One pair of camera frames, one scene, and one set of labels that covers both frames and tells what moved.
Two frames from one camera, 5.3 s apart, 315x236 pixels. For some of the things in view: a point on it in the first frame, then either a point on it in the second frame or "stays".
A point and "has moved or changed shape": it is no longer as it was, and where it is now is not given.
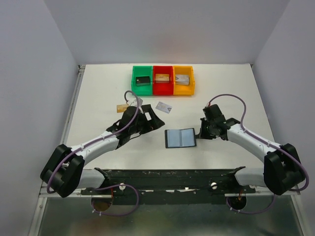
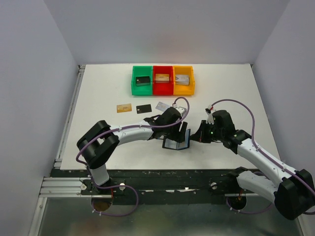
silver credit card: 164,107 stays
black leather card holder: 180,137 has moved or changed shape
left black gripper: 155,122 → 178,136
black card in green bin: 142,80 stays
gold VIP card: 121,108 stays
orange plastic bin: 184,90 stays
